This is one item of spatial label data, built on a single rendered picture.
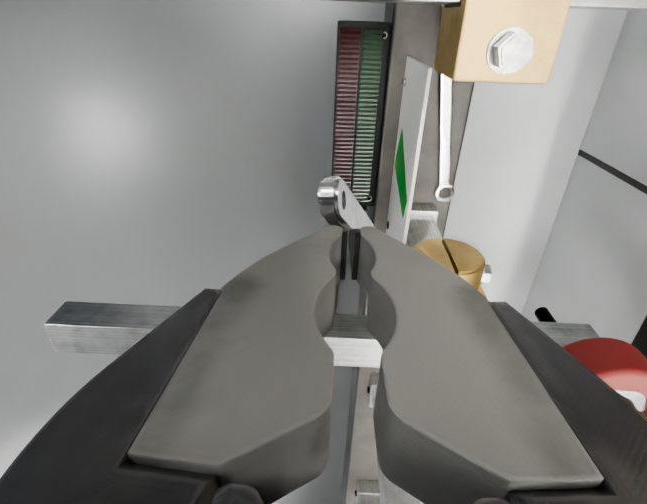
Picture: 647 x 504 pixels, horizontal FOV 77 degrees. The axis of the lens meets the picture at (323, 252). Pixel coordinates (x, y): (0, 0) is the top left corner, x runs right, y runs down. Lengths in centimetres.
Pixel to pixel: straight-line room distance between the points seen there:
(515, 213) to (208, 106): 84
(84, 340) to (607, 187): 51
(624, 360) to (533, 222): 28
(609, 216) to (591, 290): 8
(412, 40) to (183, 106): 86
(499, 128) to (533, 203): 11
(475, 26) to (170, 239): 120
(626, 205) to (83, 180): 128
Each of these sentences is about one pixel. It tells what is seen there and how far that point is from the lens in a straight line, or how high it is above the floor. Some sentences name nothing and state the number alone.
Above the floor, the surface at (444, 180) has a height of 71.
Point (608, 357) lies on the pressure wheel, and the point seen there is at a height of 89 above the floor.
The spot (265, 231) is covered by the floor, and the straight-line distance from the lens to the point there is 125.
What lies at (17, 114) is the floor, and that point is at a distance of 141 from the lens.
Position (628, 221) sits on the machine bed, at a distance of 49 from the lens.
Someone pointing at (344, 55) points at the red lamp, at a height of 70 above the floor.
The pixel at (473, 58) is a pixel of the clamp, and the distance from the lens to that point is 24.
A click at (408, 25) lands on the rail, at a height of 70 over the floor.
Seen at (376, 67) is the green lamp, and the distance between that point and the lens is 40.
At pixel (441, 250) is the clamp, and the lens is 30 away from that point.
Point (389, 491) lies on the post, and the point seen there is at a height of 86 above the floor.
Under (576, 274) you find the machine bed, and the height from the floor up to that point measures 69.
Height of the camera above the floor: 109
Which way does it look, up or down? 60 degrees down
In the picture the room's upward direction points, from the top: 176 degrees counter-clockwise
